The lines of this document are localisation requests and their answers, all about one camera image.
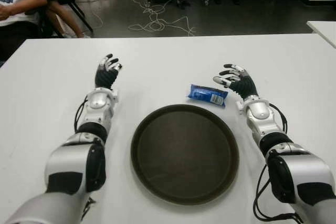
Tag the seated person in white shirt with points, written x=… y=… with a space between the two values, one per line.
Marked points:
x=15 y=11

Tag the round dark brown tray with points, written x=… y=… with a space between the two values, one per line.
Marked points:
x=183 y=155

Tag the bare leg of person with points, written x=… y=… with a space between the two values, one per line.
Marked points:
x=65 y=19

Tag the blue Oreo cookie packet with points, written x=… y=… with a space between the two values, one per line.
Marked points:
x=202 y=93

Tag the robot left hand black silver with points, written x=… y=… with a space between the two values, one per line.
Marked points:
x=105 y=77

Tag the white side table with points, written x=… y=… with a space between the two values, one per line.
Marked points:
x=325 y=30

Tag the robot right arm silver black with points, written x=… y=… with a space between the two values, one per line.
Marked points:
x=302 y=166

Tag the robot left arm silver black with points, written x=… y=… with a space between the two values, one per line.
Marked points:
x=65 y=161

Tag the robot right hand black silver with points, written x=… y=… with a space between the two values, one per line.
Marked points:
x=245 y=85

